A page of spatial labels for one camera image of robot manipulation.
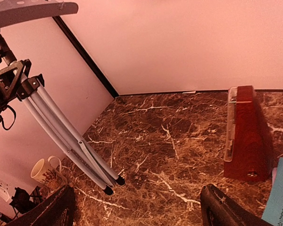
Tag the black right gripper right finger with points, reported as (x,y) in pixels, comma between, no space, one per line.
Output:
(218,209)

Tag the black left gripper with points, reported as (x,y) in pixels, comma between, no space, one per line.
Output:
(23,202)

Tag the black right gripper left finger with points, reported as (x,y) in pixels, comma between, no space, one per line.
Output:
(59,206)

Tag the blue sheet music page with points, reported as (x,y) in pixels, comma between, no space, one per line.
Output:
(273,212)

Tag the grey perforated music stand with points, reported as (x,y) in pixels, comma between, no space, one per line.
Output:
(15,83)

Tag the cream ceramic mug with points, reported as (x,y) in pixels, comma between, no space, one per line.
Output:
(47,175)

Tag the red-brown wooden metronome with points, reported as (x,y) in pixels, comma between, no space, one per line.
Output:
(248,148)

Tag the lavender sheet music page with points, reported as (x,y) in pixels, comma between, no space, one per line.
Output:
(274,172)

